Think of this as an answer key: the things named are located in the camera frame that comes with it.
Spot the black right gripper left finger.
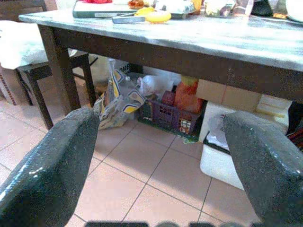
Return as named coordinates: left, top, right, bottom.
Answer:
left=0, top=107, right=101, bottom=227

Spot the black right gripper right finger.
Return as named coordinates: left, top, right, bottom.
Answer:
left=223, top=111, right=303, bottom=227

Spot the white storage box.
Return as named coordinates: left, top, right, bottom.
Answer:
left=199, top=101, right=294, bottom=191

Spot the beige cardboard box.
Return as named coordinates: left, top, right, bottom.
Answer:
left=196, top=79, right=262, bottom=110

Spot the cardboard box with red print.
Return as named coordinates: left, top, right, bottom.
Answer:
left=0, top=65, right=24, bottom=106

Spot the dark wooden chair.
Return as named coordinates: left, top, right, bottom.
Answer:
left=0, top=0, right=98, bottom=130

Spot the yellow and white plastic bag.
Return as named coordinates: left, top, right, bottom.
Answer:
left=93, top=69, right=147, bottom=131

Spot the orange bag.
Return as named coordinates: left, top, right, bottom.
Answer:
left=174, top=76, right=203, bottom=114

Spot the purple plastic basket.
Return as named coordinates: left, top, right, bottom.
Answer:
left=138, top=98, right=206, bottom=144

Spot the dark red box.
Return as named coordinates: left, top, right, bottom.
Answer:
left=161, top=90, right=176, bottom=106

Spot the white chair cushion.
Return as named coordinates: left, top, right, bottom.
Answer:
left=0, top=20, right=78, bottom=70

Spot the dark wooden marble-top table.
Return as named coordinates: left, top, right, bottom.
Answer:
left=18, top=7, right=303, bottom=131

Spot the white plate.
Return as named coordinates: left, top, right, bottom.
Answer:
left=285, top=0, right=303, bottom=23

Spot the yellow lidded container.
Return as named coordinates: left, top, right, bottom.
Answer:
left=134, top=7, right=172, bottom=24

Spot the grey-handled knife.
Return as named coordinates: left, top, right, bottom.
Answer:
left=111, top=15, right=146, bottom=24

